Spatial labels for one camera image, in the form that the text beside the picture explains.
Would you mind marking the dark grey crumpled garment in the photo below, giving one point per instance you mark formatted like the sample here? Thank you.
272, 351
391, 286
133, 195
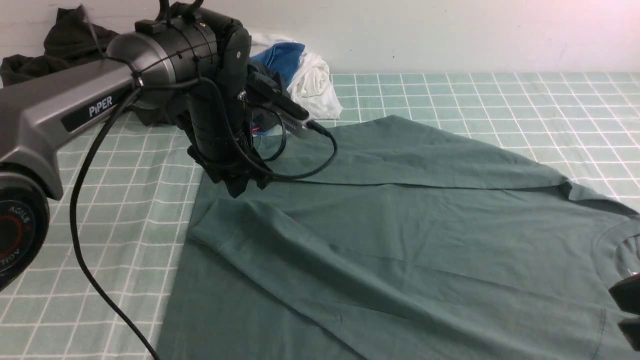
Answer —
264, 119

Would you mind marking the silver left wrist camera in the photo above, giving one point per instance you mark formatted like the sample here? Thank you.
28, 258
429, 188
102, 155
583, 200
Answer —
295, 119

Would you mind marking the dark olive crumpled garment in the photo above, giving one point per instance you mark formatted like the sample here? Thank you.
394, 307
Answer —
71, 42

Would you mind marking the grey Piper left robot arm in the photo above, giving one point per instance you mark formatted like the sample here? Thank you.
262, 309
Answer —
38, 119

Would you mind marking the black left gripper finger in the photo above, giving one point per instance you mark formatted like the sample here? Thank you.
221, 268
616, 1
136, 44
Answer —
630, 328

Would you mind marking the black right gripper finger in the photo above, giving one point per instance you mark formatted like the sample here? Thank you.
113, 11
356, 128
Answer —
626, 294

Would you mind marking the blue crumpled garment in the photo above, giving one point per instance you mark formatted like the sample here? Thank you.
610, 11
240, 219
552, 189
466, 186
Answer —
281, 57

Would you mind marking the green long-sleeve shirt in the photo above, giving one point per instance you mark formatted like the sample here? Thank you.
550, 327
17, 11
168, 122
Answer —
414, 244

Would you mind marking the green checkered table cloth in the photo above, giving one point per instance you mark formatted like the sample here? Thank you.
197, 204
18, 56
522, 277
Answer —
475, 100

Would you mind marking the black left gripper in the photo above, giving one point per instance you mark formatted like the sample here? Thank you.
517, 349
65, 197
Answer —
232, 161

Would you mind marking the white crumpled garment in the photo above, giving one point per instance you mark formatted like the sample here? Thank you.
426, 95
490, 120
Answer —
311, 86

